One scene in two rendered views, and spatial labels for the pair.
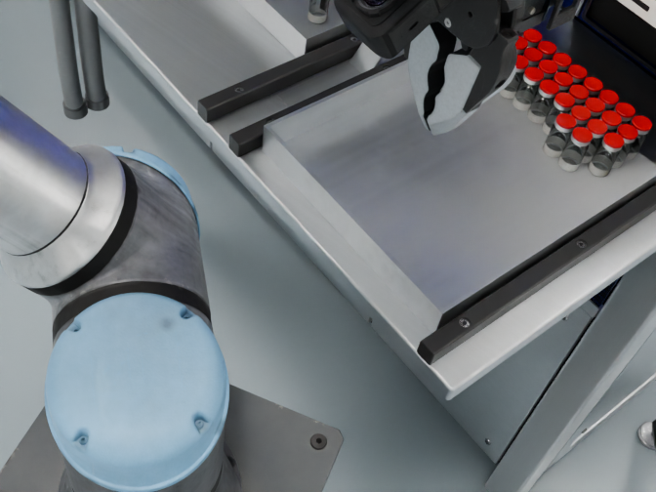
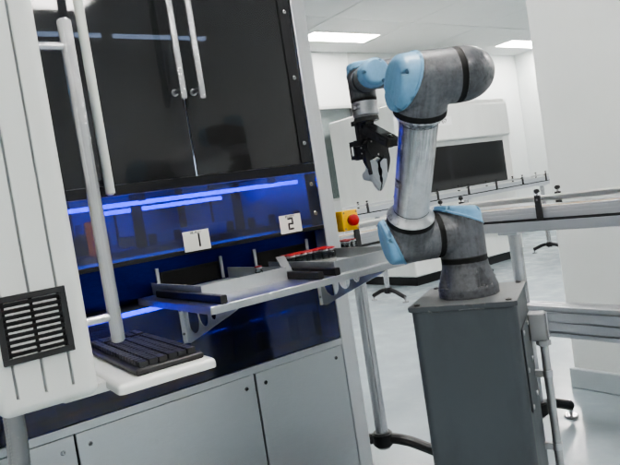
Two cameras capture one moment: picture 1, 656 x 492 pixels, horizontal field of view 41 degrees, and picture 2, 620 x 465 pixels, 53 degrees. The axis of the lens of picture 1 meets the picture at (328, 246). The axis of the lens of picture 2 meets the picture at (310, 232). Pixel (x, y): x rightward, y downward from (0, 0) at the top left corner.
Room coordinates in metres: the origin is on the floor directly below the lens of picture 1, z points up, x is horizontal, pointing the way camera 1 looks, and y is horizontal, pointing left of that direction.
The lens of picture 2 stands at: (0.32, 1.71, 1.09)
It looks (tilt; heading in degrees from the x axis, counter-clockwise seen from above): 3 degrees down; 282
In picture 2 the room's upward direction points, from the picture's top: 9 degrees counter-clockwise
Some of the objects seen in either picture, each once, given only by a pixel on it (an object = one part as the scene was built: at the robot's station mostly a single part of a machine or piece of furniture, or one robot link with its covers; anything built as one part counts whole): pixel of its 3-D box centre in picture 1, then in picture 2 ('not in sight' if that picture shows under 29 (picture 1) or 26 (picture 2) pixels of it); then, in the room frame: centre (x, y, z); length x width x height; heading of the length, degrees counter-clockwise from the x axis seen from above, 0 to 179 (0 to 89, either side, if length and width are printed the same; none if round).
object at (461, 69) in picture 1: (480, 87); (377, 174); (0.46, -0.08, 1.13); 0.06 x 0.03 x 0.09; 136
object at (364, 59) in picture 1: (341, 60); (294, 266); (0.72, 0.02, 0.91); 0.14 x 0.03 x 0.06; 137
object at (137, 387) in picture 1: (140, 403); (457, 229); (0.27, 0.11, 0.96); 0.13 x 0.12 x 0.14; 21
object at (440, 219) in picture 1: (474, 153); (334, 259); (0.64, -0.13, 0.90); 0.34 x 0.26 x 0.04; 136
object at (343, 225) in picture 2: not in sight; (344, 220); (0.63, -0.47, 1.00); 0.08 x 0.07 x 0.07; 137
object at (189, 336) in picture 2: not in sight; (209, 325); (0.95, 0.16, 0.80); 0.34 x 0.03 x 0.13; 137
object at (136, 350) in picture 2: not in sight; (137, 349); (1.01, 0.45, 0.82); 0.40 x 0.14 x 0.02; 135
